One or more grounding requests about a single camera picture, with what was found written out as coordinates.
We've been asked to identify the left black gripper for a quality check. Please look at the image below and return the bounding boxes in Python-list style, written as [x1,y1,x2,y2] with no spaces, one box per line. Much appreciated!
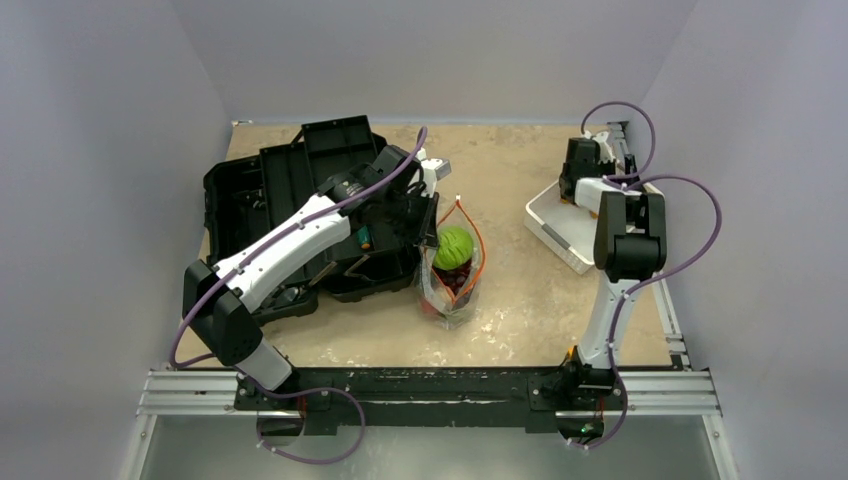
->
[381,185,439,248]

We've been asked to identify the green cabbage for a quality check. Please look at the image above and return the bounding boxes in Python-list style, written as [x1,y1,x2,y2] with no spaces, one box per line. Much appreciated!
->
[432,226,474,271]

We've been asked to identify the dark red grapes bunch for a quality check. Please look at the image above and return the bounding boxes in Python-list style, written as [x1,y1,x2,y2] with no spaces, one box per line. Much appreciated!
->
[435,261,472,296]

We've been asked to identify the clear zip bag orange zipper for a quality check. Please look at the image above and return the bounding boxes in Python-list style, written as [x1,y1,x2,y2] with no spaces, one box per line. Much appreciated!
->
[414,196,487,330]

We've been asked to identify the pink peach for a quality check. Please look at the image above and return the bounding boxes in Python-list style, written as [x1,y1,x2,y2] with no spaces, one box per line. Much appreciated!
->
[420,298,447,318]

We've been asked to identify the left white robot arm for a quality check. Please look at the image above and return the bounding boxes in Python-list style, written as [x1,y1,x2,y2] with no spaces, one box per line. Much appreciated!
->
[180,145,451,409]

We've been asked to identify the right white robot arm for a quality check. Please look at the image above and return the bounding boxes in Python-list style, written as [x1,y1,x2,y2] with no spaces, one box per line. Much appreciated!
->
[559,137,667,407]

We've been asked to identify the orange carrot pieces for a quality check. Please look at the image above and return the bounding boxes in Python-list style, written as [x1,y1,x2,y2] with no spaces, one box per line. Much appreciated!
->
[560,197,600,219]

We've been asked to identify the white plastic basket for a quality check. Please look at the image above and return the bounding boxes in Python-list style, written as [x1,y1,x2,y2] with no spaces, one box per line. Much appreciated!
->
[525,177,667,280]

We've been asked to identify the black toolbox tray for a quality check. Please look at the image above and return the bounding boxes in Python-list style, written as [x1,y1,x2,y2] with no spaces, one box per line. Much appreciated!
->
[259,115,387,227]

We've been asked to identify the black plastic toolbox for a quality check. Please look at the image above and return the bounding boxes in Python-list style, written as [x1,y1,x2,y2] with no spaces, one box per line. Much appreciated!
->
[203,151,420,325]

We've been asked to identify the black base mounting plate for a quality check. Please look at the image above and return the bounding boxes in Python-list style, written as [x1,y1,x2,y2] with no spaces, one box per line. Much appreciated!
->
[234,363,626,440]

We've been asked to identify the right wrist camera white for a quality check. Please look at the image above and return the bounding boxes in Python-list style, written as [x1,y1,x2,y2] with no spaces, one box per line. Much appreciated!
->
[589,130,617,168]

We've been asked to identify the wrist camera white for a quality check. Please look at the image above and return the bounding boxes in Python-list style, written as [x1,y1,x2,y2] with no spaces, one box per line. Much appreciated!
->
[410,150,451,197]
[589,130,617,168]

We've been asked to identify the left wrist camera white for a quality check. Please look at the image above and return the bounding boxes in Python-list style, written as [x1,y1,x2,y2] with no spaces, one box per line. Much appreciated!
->
[410,150,451,197]

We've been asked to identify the green handle screwdriver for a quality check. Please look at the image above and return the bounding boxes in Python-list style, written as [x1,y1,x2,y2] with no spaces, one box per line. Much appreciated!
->
[356,226,373,251]

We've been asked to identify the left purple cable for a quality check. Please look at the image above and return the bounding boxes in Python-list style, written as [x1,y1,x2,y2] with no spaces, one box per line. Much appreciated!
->
[168,125,429,466]

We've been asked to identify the aluminium frame rail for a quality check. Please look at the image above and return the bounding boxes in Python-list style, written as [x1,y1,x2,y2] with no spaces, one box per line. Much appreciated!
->
[136,367,721,420]

